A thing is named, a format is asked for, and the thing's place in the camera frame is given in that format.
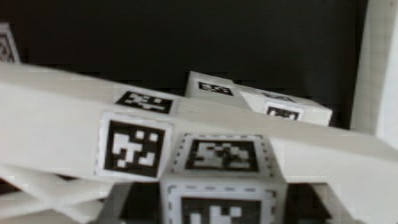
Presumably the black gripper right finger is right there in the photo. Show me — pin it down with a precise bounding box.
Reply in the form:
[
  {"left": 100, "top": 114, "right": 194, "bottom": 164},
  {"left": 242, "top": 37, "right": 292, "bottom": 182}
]
[{"left": 313, "top": 183, "right": 363, "bottom": 224}]

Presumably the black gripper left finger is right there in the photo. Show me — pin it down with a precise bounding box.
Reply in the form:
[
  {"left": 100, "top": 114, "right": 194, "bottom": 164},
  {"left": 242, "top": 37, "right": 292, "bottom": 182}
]
[{"left": 95, "top": 183, "right": 132, "bottom": 224}]

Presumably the white chair leg cube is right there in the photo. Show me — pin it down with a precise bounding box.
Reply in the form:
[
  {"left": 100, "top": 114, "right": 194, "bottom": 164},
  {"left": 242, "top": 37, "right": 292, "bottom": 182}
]
[{"left": 160, "top": 133, "right": 288, "bottom": 224}]

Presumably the white chair back frame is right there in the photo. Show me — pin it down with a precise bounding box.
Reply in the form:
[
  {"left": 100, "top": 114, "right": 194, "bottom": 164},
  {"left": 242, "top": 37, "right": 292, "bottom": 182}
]
[{"left": 0, "top": 63, "right": 398, "bottom": 224}]

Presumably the white chair leg block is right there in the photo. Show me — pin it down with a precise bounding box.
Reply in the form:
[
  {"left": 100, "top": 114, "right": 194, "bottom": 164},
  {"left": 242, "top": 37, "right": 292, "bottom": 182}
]
[{"left": 185, "top": 71, "right": 333, "bottom": 126}]

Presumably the white U-shaped fence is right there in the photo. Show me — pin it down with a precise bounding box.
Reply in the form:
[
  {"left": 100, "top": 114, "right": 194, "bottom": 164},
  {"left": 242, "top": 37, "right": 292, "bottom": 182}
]
[{"left": 350, "top": 0, "right": 398, "bottom": 149}]

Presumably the white marker base plate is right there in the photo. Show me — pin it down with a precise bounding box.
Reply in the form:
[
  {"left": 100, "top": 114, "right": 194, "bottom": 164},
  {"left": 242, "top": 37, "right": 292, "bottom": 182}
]
[{"left": 0, "top": 23, "right": 20, "bottom": 63}]

